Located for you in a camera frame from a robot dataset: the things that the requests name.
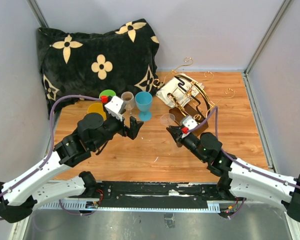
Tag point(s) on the green plastic goblet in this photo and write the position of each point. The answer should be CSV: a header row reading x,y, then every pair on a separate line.
x,y
107,93

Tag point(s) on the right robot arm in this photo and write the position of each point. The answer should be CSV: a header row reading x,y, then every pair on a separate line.
x,y
240,179

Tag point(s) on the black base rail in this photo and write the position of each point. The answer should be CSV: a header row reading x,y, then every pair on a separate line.
x,y
140,195

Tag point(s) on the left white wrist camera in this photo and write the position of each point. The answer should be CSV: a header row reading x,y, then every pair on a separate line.
x,y
115,107

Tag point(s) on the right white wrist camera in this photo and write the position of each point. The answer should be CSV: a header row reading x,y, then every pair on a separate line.
x,y
188,123

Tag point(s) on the black floral plush pillow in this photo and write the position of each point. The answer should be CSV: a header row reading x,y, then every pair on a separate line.
x,y
74,64

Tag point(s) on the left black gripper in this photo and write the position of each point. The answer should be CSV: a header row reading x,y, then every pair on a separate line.
x,y
135,126

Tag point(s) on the blue plastic goblet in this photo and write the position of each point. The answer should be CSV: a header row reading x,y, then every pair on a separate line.
x,y
143,102

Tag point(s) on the yellow plastic goblet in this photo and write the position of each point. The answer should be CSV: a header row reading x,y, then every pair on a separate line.
x,y
97,107

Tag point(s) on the tall clear champagne flute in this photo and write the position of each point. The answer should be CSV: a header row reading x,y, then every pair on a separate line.
x,y
167,120

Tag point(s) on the gold and black wine glass rack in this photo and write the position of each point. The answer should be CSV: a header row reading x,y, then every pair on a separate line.
x,y
200,107

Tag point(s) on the folded cream cloth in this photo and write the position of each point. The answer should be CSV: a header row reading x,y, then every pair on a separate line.
x,y
178,86

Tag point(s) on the brown tinted clear goblet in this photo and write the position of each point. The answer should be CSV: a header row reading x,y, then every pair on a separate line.
x,y
129,100

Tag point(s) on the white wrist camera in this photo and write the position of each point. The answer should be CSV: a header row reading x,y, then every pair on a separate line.
x,y
115,107
188,123

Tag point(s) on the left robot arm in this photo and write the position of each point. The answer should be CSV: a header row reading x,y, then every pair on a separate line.
x,y
19,197

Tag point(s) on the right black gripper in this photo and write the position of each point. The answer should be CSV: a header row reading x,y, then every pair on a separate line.
x,y
176,133

